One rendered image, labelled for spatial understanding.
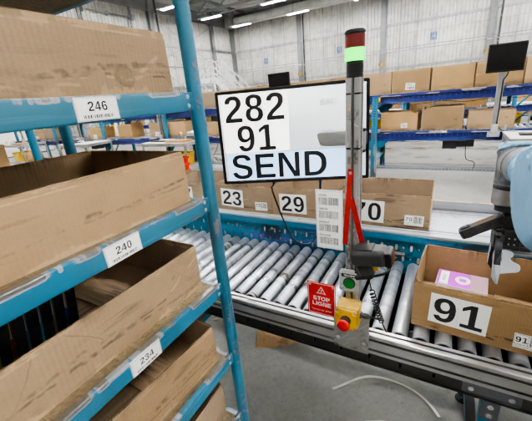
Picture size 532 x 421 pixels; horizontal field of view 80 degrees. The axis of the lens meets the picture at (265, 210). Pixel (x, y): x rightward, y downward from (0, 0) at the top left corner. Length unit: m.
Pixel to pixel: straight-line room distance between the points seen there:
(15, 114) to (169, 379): 0.53
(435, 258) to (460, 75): 4.79
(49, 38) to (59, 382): 0.46
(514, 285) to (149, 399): 1.24
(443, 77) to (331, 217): 5.15
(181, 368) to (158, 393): 0.06
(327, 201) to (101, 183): 0.66
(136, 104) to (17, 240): 0.24
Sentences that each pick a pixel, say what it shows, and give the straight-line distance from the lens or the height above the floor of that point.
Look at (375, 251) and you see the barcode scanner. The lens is 0.95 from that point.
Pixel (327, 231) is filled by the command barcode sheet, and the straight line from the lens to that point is 1.02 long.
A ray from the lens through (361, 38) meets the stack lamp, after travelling 0.92.
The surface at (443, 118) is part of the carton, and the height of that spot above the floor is 0.97.
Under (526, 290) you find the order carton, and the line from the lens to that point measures 1.48.
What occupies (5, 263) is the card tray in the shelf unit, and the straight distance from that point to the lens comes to 0.49.
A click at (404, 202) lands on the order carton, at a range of 1.57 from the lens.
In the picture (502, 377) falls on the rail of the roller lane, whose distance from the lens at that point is 1.21.
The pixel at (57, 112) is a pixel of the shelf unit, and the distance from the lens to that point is 0.47.
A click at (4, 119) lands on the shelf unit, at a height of 1.53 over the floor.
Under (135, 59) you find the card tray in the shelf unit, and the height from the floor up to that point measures 1.60.
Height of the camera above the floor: 1.52
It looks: 20 degrees down
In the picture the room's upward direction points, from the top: 5 degrees counter-clockwise
